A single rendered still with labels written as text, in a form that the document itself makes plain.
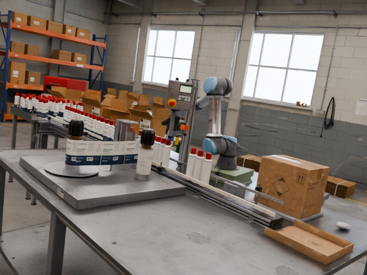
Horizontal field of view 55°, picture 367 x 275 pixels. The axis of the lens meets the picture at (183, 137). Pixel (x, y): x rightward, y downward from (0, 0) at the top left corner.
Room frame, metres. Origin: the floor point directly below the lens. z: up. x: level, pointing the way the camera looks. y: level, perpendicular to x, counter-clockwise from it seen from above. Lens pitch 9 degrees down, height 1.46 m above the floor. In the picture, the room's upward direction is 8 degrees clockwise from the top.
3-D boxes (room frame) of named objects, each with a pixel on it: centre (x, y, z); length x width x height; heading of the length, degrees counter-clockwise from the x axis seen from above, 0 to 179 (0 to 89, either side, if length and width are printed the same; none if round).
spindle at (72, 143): (1.96, 0.61, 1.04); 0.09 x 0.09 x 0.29
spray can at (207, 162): (2.02, -0.16, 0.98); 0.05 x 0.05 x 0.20
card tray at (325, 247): (1.52, -0.63, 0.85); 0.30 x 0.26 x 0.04; 43
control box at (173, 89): (2.38, 0.07, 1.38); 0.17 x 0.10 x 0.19; 98
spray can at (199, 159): (2.07, -0.12, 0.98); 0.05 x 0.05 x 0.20
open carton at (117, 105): (4.41, 0.73, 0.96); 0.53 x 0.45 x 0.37; 145
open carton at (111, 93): (7.39, 1.51, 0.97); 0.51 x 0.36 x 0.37; 146
